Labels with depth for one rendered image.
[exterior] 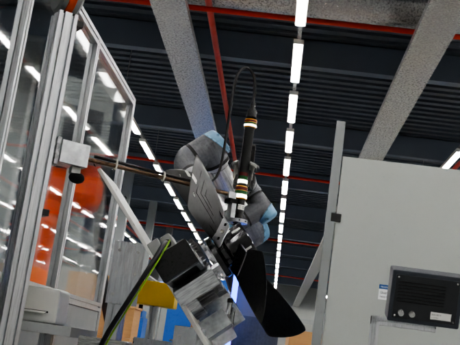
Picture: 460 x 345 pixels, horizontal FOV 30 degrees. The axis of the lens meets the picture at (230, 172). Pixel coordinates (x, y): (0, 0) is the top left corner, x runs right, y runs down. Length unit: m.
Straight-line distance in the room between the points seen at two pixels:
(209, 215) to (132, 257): 0.29
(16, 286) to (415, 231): 2.73
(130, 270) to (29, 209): 0.40
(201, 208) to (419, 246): 2.33
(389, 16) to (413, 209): 6.89
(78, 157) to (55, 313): 0.49
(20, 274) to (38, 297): 0.21
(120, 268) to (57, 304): 0.23
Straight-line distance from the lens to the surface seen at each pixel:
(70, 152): 2.65
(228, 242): 2.76
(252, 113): 2.99
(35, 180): 2.60
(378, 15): 11.48
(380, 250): 4.74
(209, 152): 3.39
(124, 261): 2.77
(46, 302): 2.75
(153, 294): 3.24
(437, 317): 3.26
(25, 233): 2.58
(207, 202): 2.65
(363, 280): 4.72
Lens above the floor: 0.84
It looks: 12 degrees up
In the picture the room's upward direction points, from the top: 8 degrees clockwise
